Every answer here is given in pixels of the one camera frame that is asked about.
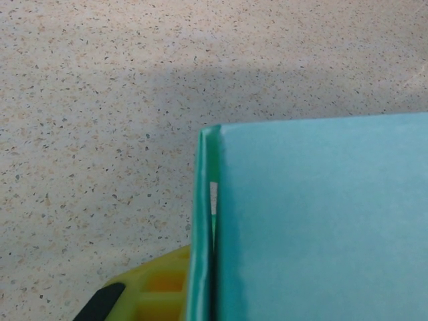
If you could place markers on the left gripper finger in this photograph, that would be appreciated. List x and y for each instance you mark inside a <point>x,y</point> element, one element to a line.
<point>150,287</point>

